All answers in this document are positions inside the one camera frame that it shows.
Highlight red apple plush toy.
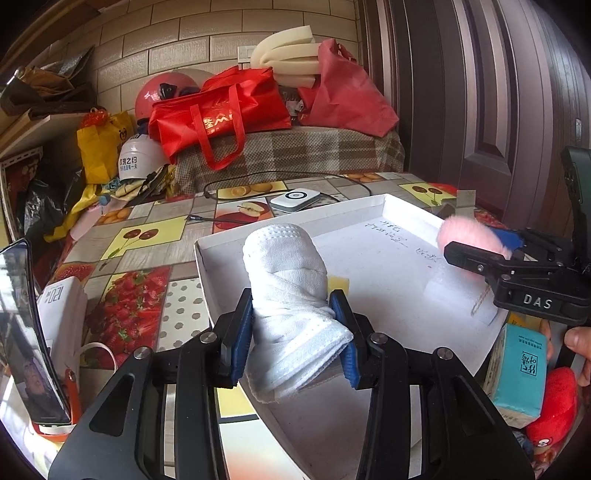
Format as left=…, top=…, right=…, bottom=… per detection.
left=526, top=367, right=578, bottom=448

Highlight black camera module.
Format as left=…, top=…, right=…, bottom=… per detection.
left=561, top=146, right=591, bottom=261

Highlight fruit pattern tablecloth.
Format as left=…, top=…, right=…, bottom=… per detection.
left=53, top=172, right=453, bottom=404

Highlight cream foam rolls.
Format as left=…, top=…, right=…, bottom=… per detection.
left=250, top=25, right=320, bottom=88

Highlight red printed bag by door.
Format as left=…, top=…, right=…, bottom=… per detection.
left=430, top=182, right=457, bottom=196

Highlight white towel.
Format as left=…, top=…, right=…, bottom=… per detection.
left=242, top=224, right=342, bottom=403

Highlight person right hand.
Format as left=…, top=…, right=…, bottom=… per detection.
left=540, top=319, right=591, bottom=387

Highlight teal tissue pack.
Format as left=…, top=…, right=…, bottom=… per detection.
left=483, top=324, right=547, bottom=429

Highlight red glossy tote bag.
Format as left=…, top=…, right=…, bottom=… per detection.
left=148, top=66, right=291, bottom=171

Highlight pink fluffy plush toy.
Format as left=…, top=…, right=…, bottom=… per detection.
left=437, top=216, right=512, bottom=260

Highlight yellow shopping bag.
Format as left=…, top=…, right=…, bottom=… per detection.
left=76, top=108, right=134, bottom=185

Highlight white shallow cardboard box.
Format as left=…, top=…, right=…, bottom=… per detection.
left=193, top=193, right=509, bottom=480

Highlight white small carton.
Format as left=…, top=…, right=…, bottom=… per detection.
left=37, top=277, right=88, bottom=377

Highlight dull red fabric bag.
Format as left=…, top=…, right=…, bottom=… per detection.
left=297, top=39, right=399, bottom=138

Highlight white power bank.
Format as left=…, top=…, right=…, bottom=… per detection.
left=270, top=188, right=322, bottom=213

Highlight red helmet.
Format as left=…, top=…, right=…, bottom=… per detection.
left=134, top=71, right=199, bottom=121

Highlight plaid covered bench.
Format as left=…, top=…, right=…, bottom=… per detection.
left=174, top=127, right=405, bottom=194

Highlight yellow green scrub sponge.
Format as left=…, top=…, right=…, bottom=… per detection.
left=327, top=275, right=349, bottom=295

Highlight grey folded card stand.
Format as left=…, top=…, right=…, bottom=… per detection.
left=455, top=190, right=476, bottom=218

